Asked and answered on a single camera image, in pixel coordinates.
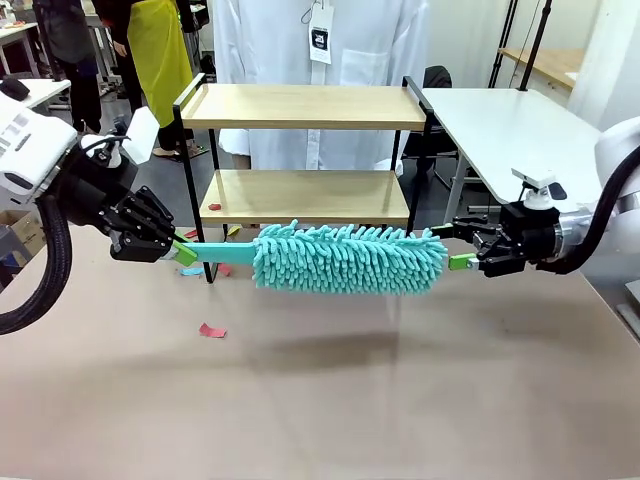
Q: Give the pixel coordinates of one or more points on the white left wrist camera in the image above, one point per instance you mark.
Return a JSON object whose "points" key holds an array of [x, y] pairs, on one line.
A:
{"points": [[142, 132]]}

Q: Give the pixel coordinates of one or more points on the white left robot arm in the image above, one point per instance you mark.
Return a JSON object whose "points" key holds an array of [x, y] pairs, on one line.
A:
{"points": [[25, 145]]}

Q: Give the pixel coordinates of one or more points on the white background table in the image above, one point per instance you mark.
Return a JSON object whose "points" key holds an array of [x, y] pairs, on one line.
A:
{"points": [[47, 90]]}

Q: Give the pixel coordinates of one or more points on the white side table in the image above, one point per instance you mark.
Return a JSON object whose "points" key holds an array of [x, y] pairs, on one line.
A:
{"points": [[500, 130]]}

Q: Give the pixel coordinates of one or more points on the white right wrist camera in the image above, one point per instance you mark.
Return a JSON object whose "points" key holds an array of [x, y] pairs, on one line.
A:
{"points": [[535, 176]]}

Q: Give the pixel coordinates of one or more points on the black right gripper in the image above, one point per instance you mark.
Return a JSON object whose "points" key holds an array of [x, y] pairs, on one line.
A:
{"points": [[537, 232]]}

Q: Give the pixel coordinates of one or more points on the two-tier wooden metal shelf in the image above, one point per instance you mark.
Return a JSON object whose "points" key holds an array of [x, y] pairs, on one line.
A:
{"points": [[300, 120]]}

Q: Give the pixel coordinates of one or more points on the cardboard box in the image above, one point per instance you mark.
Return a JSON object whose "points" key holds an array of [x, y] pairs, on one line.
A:
{"points": [[22, 222]]}

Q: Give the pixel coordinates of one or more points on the grey background desk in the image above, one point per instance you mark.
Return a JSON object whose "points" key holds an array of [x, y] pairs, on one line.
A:
{"points": [[15, 31]]}

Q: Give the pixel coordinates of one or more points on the black office chair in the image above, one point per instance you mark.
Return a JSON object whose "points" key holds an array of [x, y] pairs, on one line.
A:
{"points": [[437, 77]]}

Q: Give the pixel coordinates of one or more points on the bystander in dark clothes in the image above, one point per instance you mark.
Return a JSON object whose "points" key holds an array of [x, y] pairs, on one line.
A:
{"points": [[70, 30]]}

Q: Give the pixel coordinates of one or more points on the thin black tripod stand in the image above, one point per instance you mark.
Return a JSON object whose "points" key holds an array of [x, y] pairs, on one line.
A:
{"points": [[506, 35]]}

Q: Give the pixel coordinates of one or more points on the person in white lab coat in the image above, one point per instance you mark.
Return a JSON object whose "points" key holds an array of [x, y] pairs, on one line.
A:
{"points": [[270, 45]]}

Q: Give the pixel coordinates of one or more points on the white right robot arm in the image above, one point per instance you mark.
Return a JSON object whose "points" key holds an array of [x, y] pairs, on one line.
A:
{"points": [[612, 137]]}

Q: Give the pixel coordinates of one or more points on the wooden background desk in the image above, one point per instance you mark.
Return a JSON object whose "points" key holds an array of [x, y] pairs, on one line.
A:
{"points": [[550, 62]]}

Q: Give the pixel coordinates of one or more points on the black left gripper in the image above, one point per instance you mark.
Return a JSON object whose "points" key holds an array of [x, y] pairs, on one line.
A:
{"points": [[95, 190]]}

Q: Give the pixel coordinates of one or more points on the long red paper scrap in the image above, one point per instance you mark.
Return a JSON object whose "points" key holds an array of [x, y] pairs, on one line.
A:
{"points": [[210, 330]]}

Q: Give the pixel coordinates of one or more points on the bystander with yellow apron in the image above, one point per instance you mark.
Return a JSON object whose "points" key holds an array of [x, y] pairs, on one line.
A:
{"points": [[160, 50]]}

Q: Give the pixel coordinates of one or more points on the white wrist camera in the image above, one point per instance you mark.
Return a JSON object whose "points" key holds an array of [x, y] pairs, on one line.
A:
{"points": [[535, 176], [142, 132]]}

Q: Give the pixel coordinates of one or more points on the white hanging badge tag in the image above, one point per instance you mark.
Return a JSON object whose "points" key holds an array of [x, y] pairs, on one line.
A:
{"points": [[320, 30]]}

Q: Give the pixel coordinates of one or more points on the teal chenille duster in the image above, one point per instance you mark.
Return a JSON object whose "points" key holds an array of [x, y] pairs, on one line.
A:
{"points": [[350, 260]]}

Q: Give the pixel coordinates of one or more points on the black pole stand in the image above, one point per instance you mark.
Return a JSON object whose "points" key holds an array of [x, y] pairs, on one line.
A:
{"points": [[536, 45]]}

